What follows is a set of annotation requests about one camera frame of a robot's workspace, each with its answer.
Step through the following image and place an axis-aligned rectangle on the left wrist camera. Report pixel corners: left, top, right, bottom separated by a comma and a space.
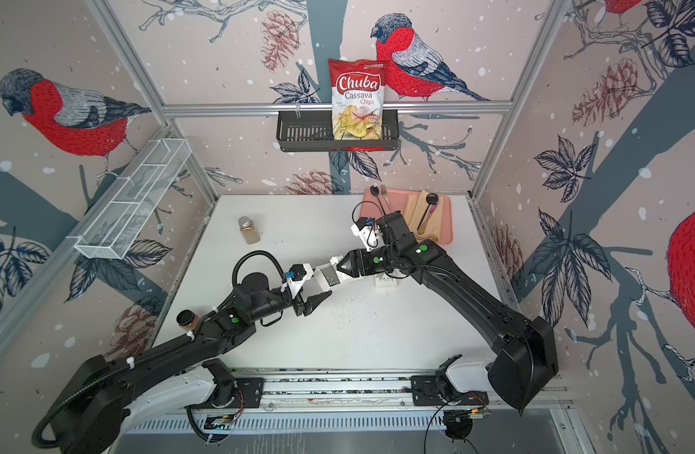
285, 264, 313, 300

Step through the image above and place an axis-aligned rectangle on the red Chuba cassava chips bag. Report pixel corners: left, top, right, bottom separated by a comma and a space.
329, 60, 387, 141

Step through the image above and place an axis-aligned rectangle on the white jewelry box lid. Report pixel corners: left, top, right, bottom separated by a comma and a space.
374, 274, 398, 289

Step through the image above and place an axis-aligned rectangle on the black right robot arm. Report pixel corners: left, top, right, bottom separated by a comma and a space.
336, 240, 558, 412

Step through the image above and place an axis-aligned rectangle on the brown jar black lid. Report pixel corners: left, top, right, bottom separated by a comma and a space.
177, 309, 201, 331

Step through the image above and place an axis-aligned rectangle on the pink plastic tray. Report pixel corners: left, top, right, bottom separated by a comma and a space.
360, 189, 453, 245

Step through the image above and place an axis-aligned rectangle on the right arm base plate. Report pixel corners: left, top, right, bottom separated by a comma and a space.
410, 376, 489, 408

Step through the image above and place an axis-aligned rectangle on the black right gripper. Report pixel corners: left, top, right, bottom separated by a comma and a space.
334, 247, 399, 280

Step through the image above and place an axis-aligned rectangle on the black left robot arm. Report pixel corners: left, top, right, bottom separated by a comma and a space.
31, 264, 332, 453

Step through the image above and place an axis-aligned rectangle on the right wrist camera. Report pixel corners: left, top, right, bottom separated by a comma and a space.
351, 217, 380, 252

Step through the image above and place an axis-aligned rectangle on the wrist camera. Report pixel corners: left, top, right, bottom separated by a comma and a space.
285, 264, 313, 300
351, 217, 380, 252

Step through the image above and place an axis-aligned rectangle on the beige folded cloth napkin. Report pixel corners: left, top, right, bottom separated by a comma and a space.
402, 190, 444, 242

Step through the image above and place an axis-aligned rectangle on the black spoon on napkin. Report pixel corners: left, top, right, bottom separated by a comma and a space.
417, 193, 439, 235

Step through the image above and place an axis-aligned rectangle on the glass spice jar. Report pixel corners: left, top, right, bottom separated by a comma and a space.
238, 216, 261, 244

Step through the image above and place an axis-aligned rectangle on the silver fork on tray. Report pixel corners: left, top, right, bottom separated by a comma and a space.
380, 185, 394, 213

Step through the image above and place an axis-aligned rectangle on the black spoon on tray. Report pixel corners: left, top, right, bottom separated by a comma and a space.
369, 185, 386, 215

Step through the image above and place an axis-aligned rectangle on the black wire wall basket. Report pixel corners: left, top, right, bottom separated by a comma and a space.
276, 109, 400, 153

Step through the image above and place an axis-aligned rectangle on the white wire mesh shelf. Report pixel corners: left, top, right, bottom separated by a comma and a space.
74, 138, 192, 259

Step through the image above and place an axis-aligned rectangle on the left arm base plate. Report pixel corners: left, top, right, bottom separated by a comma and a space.
192, 378, 265, 410

